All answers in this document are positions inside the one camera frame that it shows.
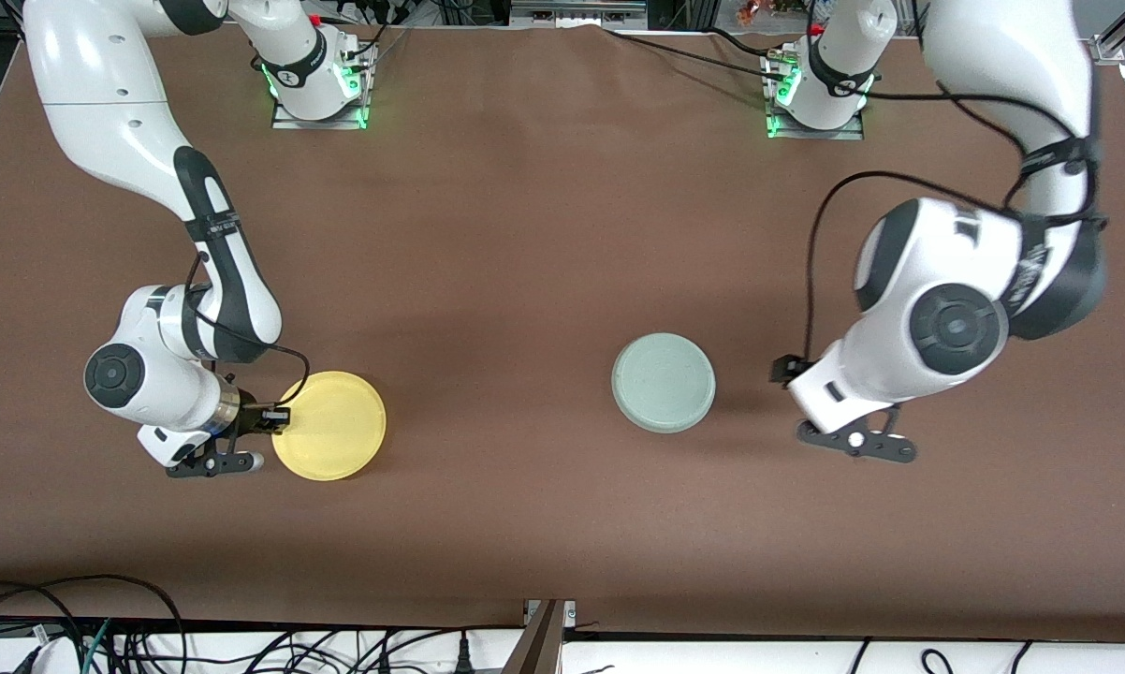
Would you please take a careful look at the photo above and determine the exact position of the yellow plate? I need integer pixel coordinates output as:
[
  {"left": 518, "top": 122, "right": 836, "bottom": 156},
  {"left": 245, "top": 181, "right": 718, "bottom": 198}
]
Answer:
[{"left": 271, "top": 371, "right": 387, "bottom": 482}]

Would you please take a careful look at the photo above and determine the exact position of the pale green plate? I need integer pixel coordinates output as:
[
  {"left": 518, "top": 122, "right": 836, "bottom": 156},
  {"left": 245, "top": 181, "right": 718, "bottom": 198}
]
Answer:
[{"left": 611, "top": 332, "right": 717, "bottom": 435}]

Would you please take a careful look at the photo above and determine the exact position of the brown table cover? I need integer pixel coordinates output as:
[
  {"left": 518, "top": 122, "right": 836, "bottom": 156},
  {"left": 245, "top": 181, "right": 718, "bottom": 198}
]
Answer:
[{"left": 0, "top": 19, "right": 1125, "bottom": 643}]

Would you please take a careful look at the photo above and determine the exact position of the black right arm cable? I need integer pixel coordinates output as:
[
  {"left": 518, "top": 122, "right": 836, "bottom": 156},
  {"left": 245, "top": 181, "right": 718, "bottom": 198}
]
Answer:
[{"left": 185, "top": 253, "right": 313, "bottom": 413}]

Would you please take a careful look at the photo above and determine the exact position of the looping black cable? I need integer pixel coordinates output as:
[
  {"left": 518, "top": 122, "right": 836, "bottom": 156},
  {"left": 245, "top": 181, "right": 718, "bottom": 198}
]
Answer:
[{"left": 0, "top": 574, "right": 187, "bottom": 674}]

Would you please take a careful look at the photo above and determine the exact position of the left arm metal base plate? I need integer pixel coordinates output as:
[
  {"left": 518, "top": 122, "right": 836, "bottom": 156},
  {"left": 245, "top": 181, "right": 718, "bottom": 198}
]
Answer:
[{"left": 764, "top": 51, "right": 866, "bottom": 141}]

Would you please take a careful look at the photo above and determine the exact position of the green cable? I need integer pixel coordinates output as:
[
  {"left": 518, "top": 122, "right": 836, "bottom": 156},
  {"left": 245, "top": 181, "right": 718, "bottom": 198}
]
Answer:
[{"left": 81, "top": 618, "right": 114, "bottom": 674}]

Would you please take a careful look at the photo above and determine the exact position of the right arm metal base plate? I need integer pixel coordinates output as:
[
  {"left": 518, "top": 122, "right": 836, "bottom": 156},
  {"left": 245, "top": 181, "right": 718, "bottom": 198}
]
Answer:
[{"left": 271, "top": 41, "right": 371, "bottom": 130}]

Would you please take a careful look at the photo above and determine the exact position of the small metal table bracket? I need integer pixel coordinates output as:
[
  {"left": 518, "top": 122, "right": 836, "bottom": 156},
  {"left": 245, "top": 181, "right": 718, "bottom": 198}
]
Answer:
[{"left": 523, "top": 599, "right": 578, "bottom": 630}]

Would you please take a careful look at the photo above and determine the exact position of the long black table cable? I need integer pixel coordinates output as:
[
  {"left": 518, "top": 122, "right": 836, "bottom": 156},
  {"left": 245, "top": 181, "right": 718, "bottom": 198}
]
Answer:
[{"left": 604, "top": 28, "right": 784, "bottom": 81}]

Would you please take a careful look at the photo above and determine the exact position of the dark aluminium frame beam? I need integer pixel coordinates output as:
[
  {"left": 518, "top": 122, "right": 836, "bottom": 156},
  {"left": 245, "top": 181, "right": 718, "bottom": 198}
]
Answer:
[{"left": 501, "top": 599, "right": 565, "bottom": 674}]

